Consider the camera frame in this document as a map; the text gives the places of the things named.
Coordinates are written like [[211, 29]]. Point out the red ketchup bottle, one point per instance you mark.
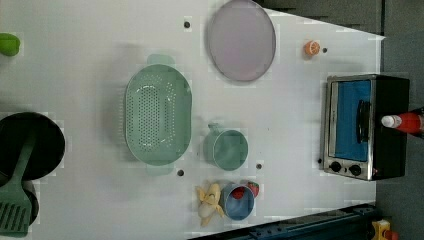
[[409, 122]]

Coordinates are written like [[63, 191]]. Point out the black toaster oven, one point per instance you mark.
[[356, 144]]

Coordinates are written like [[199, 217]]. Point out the green mug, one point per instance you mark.
[[226, 149]]

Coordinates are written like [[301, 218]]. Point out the green perforated colander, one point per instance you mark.
[[158, 109]]

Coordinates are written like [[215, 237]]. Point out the toy banana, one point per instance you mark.
[[209, 203]]

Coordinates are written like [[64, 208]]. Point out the toy strawberry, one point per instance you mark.
[[254, 187]]

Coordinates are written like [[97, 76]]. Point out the blue cup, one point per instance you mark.
[[237, 201]]

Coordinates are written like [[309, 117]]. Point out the grey round plate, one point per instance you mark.
[[241, 40]]

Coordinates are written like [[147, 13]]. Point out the orange slice toy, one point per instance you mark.
[[312, 48]]

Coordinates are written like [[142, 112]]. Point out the green slotted spatula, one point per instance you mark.
[[16, 206]]

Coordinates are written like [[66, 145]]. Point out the green round object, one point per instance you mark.
[[9, 44]]

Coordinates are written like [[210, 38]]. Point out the blue metal frame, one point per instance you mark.
[[350, 223]]

